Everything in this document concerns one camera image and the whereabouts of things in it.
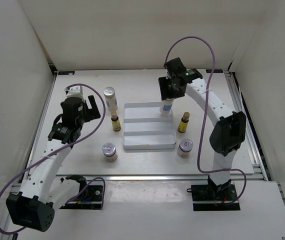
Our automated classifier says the tall jar silver lid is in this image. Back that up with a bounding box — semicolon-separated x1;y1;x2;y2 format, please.
103;86;118;112
159;98;175;115

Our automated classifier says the small yellow bottle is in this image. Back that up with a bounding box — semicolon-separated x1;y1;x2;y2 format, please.
177;112;190;133
111;111;121;132

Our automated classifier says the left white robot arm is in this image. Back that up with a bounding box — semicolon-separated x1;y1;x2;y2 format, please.
6;95;101;232

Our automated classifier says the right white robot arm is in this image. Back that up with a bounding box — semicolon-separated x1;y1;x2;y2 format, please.
158;66;246;196

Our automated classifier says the white divided tray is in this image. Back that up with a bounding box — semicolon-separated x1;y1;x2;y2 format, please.
122;102;177;151

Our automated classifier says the short jar left red label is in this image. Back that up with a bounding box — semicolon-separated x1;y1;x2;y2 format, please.
102;142;118;162

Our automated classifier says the short jar red label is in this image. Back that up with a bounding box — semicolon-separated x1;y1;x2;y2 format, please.
177;138;194;158
102;142;118;162

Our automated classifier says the short jar right red label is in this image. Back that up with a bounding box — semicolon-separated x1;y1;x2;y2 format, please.
177;138;194;158

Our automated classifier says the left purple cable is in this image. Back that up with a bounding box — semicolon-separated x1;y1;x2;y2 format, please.
0;83;107;235

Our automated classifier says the purple cable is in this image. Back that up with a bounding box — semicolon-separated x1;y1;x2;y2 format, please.
164;36;249;206
0;83;107;235

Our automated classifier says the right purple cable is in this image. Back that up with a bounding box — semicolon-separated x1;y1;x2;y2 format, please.
164;36;249;206

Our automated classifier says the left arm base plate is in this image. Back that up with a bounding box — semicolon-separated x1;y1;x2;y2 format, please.
60;174;106;210

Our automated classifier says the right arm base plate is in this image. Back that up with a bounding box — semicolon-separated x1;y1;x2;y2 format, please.
186;184;241;212

